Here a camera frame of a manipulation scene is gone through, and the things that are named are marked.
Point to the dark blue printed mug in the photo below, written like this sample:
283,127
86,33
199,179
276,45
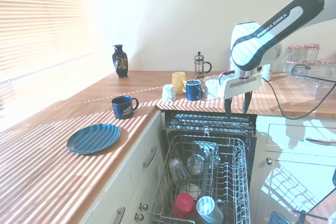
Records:
122,107

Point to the glass French press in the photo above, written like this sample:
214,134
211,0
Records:
200,65

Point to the red mug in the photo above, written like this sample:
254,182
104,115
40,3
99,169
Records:
183,205

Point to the white drink can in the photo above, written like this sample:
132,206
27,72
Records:
267,73

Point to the white window blind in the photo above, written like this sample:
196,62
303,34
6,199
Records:
39,24

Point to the clear glass baking dish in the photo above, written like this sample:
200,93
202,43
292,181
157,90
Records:
320,79

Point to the grey steel mug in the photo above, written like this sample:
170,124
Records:
210,209

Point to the glass jar red lid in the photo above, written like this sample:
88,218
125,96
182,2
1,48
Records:
295,53
291,66
312,52

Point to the yellow mug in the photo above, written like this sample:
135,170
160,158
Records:
179,82

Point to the blue enamel mug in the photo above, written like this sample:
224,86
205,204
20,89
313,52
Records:
193,90

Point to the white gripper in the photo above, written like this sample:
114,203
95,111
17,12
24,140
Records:
241,86

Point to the clear drinking glass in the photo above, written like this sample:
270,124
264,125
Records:
195,165

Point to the black camera stand clamp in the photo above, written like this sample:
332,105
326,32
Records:
304,214

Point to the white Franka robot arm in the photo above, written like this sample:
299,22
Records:
262,37

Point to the clear glass tumbler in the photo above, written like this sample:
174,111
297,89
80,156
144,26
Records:
179,172

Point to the open dishwasher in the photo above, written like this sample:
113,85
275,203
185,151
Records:
210,123

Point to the dark blue plate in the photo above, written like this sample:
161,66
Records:
93,138

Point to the dark blue painted vase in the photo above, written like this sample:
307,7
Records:
120,62

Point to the silver cabinet knob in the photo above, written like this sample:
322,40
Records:
269,160
143,206
139,217

